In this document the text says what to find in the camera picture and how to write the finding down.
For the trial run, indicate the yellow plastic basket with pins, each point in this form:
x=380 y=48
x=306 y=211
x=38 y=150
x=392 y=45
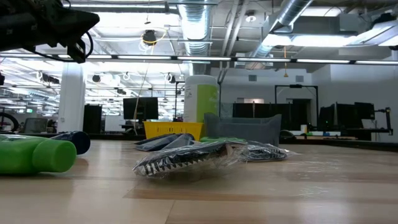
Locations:
x=171 y=129

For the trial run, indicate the black metal gantry frame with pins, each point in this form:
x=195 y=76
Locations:
x=296 y=86

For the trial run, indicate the navy blue toiletry tube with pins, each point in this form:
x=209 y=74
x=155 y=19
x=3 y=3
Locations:
x=74 y=141
x=152 y=143
x=183 y=139

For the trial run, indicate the green travel bottle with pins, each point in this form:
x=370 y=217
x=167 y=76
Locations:
x=217 y=139
x=34 y=155

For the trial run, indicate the grey plastic bin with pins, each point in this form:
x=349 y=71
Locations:
x=242 y=129

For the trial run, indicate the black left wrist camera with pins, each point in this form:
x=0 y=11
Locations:
x=77 y=51

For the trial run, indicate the bicycle wheel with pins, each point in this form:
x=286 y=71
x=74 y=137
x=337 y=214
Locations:
x=7 y=121

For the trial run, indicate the black cabinet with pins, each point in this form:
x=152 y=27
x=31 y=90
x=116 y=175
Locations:
x=92 y=119

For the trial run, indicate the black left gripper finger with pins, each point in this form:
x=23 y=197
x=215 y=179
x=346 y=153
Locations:
x=81 y=23

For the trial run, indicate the row of dark monitors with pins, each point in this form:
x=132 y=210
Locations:
x=345 y=116

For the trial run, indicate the white building pillar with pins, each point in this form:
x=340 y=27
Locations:
x=71 y=99

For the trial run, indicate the slanted silver ceiling duct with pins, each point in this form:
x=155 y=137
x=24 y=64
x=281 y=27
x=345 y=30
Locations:
x=289 y=14

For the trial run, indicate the white green wipes canister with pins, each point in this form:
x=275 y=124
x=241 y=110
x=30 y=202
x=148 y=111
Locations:
x=199 y=99

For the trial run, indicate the silver ceiling air duct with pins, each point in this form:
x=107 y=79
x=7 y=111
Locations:
x=196 y=28

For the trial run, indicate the black computer monitor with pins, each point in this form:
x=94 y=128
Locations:
x=141 y=108

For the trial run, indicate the black item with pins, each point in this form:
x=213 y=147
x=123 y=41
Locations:
x=264 y=152
x=180 y=158

